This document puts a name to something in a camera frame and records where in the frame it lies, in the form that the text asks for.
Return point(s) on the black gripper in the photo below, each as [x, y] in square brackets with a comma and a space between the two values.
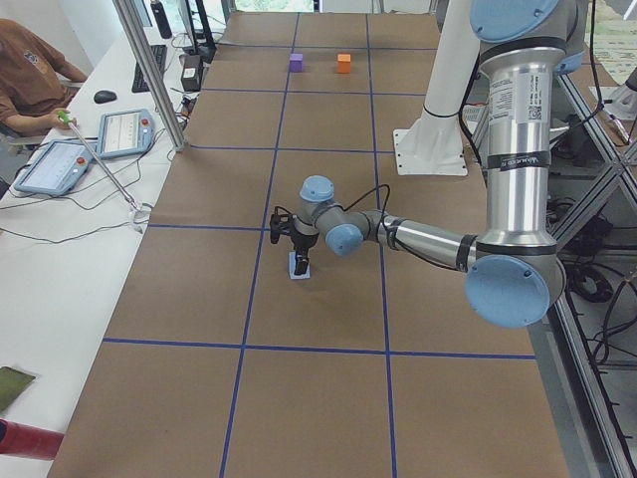
[302, 242]

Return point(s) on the light blue foam block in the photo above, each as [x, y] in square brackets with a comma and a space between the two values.
[298, 277]

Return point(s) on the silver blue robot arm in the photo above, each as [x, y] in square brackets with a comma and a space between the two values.
[513, 273]

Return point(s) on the purple foam block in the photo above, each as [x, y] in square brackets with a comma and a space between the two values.
[296, 62]

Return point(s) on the orange foam block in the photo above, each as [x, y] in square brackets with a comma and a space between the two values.
[343, 63]

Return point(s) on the person's hand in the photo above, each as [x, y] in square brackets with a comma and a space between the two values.
[56, 120]

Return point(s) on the black power adapter box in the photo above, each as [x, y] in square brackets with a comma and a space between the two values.
[192, 73]

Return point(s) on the far blue teach pendant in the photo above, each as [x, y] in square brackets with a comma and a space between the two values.
[125, 133]

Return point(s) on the blue teach pendant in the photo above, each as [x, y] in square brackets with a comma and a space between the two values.
[125, 133]
[56, 170]

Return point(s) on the black computer mouse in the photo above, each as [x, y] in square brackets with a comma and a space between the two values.
[104, 96]

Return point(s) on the near blue teach pendant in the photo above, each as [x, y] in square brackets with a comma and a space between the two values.
[56, 170]

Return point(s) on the black water bottle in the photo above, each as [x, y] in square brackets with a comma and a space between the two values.
[161, 19]

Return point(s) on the person in brown shirt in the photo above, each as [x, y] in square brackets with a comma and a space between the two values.
[30, 79]

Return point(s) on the olive green bean bag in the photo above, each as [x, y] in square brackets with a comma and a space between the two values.
[12, 383]

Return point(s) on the red cylinder bottle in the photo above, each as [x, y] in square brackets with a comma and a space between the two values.
[27, 441]

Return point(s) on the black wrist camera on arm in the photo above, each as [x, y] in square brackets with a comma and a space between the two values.
[281, 222]

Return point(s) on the green handled reach grabber stick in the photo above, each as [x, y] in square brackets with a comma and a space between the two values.
[134, 208]

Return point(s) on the white pedestal column with base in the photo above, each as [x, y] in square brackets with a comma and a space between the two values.
[433, 145]

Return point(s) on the aluminium frame post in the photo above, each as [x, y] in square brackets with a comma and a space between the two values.
[140, 47]

